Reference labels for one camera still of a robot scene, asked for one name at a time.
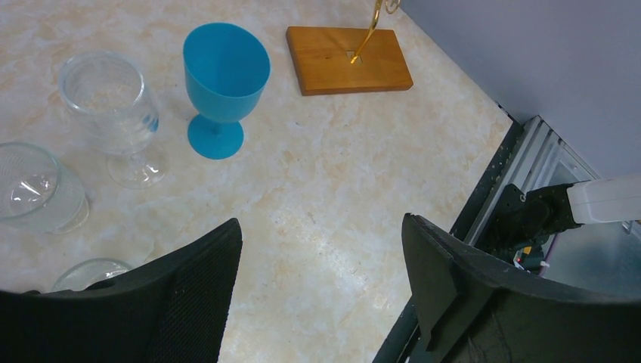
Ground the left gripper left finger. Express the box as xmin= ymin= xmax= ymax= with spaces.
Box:
xmin=1 ymin=218 xmax=243 ymax=362

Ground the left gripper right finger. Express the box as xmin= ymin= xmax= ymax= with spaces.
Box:
xmin=401 ymin=213 xmax=640 ymax=362

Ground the patterned clear glass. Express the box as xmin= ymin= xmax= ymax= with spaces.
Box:
xmin=51 ymin=258 xmax=132 ymax=292

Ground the short clear glass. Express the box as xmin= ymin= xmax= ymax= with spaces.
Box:
xmin=1 ymin=141 xmax=89 ymax=234

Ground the tall clear wine glass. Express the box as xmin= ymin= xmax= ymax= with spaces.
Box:
xmin=58 ymin=50 xmax=167 ymax=189

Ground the blue wine glass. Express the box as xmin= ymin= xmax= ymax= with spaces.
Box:
xmin=183 ymin=23 xmax=271 ymax=160

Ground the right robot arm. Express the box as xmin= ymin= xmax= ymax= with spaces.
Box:
xmin=476 ymin=174 xmax=640 ymax=262

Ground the wooden gold wine glass rack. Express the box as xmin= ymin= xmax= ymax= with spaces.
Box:
xmin=286 ymin=1 xmax=413 ymax=96

